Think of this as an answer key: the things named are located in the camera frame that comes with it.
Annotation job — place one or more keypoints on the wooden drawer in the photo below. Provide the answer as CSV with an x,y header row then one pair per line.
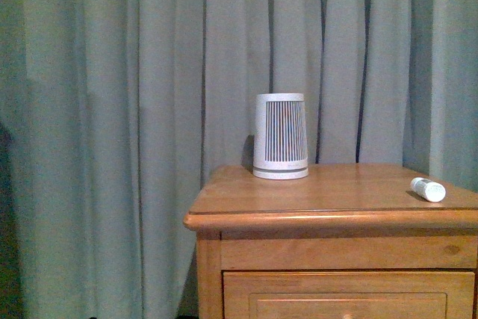
x,y
356,294

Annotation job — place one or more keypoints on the white medicine bottle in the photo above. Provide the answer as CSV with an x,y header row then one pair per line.
x,y
431,191

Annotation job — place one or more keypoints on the white slatted cylindrical device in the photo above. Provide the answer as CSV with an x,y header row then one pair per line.
x,y
280,143

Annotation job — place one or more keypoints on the grey curtain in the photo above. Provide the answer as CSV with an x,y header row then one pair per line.
x,y
115,112

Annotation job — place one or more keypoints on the wooden nightstand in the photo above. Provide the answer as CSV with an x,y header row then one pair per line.
x,y
341,217

